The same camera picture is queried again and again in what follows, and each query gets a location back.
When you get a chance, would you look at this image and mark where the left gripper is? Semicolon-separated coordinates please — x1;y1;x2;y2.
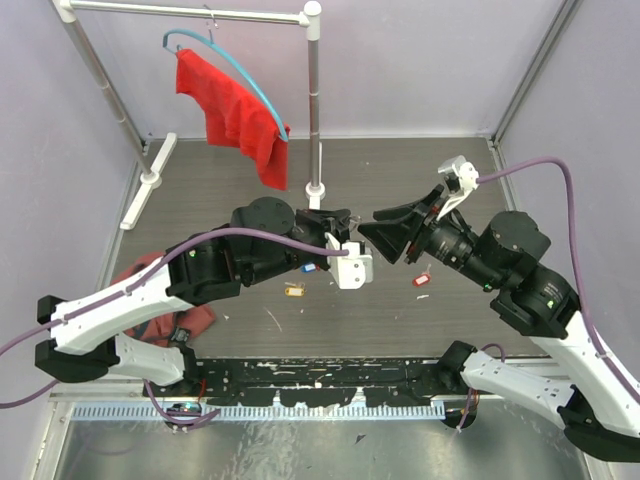
247;209;353;288

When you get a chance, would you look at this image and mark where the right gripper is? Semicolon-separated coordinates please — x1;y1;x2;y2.
355;181;500;287

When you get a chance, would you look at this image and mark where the key with red tag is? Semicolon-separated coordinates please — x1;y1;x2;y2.
412;264;431;287

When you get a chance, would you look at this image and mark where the wire keyring with keys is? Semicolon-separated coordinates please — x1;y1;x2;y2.
348;215;362;232

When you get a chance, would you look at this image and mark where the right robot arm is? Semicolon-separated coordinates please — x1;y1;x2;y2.
358;185;639;463

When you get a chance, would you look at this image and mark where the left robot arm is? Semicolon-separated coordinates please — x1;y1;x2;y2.
35;197;372;396

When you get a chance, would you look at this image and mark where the key with blue tag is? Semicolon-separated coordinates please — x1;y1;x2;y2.
300;263;320;273

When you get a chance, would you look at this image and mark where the key with yellow tag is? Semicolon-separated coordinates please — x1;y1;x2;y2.
284;282;306;298

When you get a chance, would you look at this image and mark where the red shirt on hanger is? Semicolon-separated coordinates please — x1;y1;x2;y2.
176;49;288;191

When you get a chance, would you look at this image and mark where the maroon shirt on table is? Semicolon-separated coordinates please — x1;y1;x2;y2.
112;252;218;349

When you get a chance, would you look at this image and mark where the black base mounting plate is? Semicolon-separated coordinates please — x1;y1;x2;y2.
151;357;451;408

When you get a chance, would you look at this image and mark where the metal clothes rack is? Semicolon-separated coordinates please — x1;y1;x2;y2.
53;1;326;226

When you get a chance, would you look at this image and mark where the blue clothes hanger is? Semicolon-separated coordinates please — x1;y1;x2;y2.
162;27;289;143

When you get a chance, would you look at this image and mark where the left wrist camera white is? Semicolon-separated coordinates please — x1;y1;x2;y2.
325;233;373;290

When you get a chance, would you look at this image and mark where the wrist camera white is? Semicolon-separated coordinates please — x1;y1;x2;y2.
325;233;373;290
437;155;479;220

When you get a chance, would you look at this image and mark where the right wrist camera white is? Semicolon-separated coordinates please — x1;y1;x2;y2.
437;155;479;220

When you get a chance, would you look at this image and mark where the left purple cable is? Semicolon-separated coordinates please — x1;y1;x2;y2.
0;227;351;454

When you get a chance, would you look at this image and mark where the purple cable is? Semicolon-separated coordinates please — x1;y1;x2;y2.
0;227;351;454
447;156;640;446

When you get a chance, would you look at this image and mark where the white slotted cable duct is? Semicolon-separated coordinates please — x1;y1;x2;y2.
71;401;446;422

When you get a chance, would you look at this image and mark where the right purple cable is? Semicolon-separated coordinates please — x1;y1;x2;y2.
447;156;640;446

